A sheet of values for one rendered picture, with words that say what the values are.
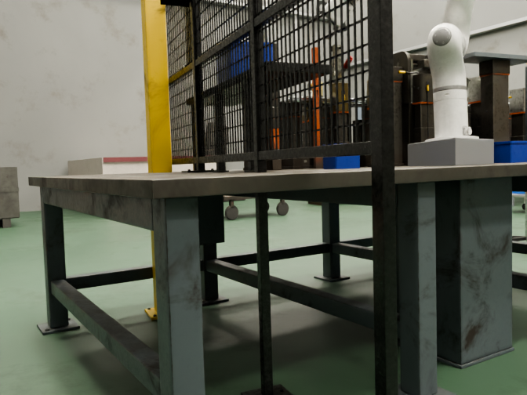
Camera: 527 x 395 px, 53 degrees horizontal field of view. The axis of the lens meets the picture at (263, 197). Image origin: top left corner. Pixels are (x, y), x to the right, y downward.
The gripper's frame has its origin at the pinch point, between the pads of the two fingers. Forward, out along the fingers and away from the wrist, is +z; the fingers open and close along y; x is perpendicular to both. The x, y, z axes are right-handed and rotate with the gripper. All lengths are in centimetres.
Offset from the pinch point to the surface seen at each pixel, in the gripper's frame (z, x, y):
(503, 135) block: -21, -17, 89
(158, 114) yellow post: 73, 41, -23
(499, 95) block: -33, -13, 76
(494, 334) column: 47, -73, 103
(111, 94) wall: 180, 877, -4
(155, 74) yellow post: 59, 46, -35
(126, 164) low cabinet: 216, 593, 64
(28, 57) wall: 218, 846, -156
